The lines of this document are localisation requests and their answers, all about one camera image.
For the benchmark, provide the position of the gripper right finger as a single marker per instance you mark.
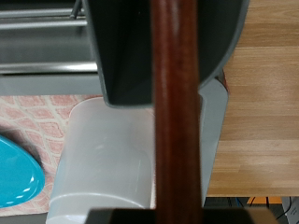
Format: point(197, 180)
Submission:
point(230, 217)

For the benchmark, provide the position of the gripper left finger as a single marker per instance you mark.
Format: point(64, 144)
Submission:
point(121, 217)

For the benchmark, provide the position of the blue plate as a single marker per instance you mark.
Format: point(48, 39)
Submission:
point(15, 174)

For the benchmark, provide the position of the reddish brown wooden spoon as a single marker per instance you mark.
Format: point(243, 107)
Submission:
point(176, 109)

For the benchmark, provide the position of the grey plastic crate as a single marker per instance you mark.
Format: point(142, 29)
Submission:
point(215, 124)

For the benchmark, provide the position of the pink checkered towel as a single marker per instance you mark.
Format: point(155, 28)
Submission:
point(31, 118)

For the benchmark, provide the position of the dark grey cutlery holder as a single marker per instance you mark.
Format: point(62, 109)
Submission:
point(124, 46)

